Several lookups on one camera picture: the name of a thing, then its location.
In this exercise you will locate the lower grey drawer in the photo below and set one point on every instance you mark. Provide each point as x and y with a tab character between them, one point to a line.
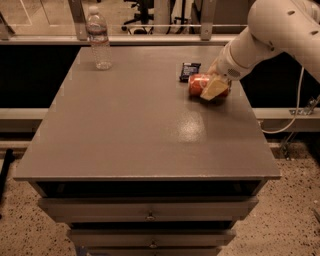
156	238

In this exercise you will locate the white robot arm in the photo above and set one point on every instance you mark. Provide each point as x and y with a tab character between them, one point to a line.
273	27

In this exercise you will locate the red coke can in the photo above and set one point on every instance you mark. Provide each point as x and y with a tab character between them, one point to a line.
197	82

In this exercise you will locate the black pole at left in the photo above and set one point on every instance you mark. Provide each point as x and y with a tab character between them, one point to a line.
8	159

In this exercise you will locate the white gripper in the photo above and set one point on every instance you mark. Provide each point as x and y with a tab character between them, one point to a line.
227	67

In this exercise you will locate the grey drawer cabinet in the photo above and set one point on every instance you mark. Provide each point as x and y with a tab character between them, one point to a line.
134	131

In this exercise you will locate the clear plastic water bottle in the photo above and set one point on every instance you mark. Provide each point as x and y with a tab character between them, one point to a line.
97	31

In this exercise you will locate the upper grey drawer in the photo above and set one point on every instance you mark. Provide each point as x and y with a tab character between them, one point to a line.
100	210

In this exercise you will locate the black office chair base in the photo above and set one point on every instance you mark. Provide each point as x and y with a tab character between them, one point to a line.
142	15

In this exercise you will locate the metal railing frame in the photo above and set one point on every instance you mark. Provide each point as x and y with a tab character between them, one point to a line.
62	22

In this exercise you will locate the blue rxbar blueberry bar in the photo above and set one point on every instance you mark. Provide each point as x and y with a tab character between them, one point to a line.
189	69

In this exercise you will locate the grey drawer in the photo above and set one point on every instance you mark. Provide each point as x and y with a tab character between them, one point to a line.
156	238
100	210

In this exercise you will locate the metal floor bracket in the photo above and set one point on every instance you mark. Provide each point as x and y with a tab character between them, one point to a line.
308	109

